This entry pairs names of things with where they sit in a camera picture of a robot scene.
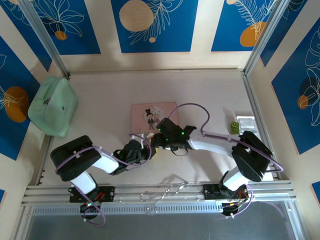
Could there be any pink box with wedding couple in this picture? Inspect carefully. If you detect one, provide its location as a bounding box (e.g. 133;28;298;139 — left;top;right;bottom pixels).
130;101;178;135

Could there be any small green packet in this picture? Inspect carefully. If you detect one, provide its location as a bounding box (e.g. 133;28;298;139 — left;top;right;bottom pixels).
229;121;241;135

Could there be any clear plastic container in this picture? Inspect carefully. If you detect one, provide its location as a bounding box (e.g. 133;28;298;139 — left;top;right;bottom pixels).
236;115;258;137

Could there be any grey metal panel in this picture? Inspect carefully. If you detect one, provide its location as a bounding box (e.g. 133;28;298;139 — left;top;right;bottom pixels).
23;212;297;240

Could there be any mint green zipper bag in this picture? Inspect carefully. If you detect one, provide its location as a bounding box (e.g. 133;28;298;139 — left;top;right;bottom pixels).
27;76;79;138

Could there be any aluminium frame front rail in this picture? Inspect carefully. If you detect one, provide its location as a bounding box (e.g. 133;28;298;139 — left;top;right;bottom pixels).
21;179;298;208

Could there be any bent metal wire hook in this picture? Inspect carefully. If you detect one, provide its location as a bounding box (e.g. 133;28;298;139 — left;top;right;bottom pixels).
139;181;190;216

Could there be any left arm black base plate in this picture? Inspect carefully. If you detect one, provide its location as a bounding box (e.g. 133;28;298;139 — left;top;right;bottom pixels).
69;186;116;203

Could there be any slotted grey cable duct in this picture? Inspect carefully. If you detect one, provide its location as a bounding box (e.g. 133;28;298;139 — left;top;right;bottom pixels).
32;201;288;216

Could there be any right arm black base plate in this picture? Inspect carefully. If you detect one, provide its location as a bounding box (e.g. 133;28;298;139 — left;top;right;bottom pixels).
202;184;251;201

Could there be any blue floral wall poster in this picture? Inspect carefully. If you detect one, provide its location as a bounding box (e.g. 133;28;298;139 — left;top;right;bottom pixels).
211;0;278;53
110;0;200;54
28;0;102;56

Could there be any aluminium frame post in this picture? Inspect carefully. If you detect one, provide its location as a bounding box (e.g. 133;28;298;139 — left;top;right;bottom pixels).
243;0;288;76
18;0;71;77

